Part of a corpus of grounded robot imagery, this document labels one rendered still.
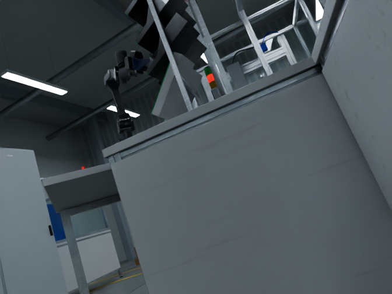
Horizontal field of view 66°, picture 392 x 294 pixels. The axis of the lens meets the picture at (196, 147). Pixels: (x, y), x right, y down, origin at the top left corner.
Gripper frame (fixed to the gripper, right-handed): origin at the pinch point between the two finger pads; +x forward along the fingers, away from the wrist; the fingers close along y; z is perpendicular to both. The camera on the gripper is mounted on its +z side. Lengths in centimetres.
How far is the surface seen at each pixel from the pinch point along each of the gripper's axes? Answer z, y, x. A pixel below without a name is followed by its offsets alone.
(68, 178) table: -45, -38, -17
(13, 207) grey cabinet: -69, 87, -312
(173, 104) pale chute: -21.0, 1.6, 8.4
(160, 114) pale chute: -25.4, -6.8, 6.5
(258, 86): -28, -20, 55
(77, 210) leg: -64, -1, -67
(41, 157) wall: 41, 488, -896
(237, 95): -29, -22, 49
